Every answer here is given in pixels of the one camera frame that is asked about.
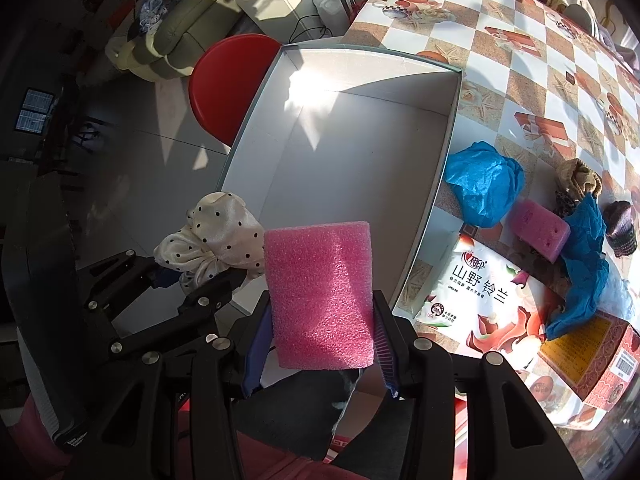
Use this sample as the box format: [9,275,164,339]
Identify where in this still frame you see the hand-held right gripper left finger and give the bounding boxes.
[80,305,273,480]

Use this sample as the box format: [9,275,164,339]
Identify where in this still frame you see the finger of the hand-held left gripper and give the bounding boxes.
[75,249,168,341]
[107,267,248,366]

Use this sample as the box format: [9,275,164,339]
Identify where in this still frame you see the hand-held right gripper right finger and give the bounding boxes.
[372,290,583,480]

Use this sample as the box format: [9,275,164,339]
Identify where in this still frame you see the polka dot white scrunchie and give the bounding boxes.
[152,191,266,293]

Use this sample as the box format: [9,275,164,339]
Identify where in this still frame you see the pink foam block with holes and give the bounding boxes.
[507,198,572,263]

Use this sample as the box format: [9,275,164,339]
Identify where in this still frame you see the white cardboard box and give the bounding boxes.
[216,42,466,411]

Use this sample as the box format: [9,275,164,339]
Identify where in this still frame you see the black and pink knit hat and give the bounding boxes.
[555,187,583,218]

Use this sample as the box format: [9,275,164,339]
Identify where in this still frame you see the striped knit hat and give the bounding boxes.
[602,201,639,258]

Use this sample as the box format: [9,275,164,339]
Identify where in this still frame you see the beige knitted cloth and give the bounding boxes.
[557,158,603,196]

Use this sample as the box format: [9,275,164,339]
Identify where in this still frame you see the dark grey cloth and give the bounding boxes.
[232,365,416,466]

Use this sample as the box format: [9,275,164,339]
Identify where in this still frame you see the white floral tissue pack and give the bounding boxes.
[414,234,568,378]

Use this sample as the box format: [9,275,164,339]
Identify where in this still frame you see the crumpled blue bag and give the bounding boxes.
[545,192,612,341]
[445,141,525,228]

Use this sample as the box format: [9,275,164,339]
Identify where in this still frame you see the red patterned carton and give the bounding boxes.
[537,310,633,411]

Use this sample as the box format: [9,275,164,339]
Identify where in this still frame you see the red plastic chair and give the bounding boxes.
[188,36,281,148]

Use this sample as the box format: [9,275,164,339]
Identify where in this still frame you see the green leather sofa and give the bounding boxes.
[105,0,251,81]

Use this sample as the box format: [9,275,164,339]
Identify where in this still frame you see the blue dark clothes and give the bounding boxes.
[127,0,173,41]

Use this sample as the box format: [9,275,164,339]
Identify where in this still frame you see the table with checkered tablecloth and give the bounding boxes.
[345,0,640,431]

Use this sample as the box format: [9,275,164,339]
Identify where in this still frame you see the plastic jug with blue cap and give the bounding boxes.
[312,0,348,28]

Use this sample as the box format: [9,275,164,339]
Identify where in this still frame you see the thin black floor cable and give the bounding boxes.
[289,14,333,43]

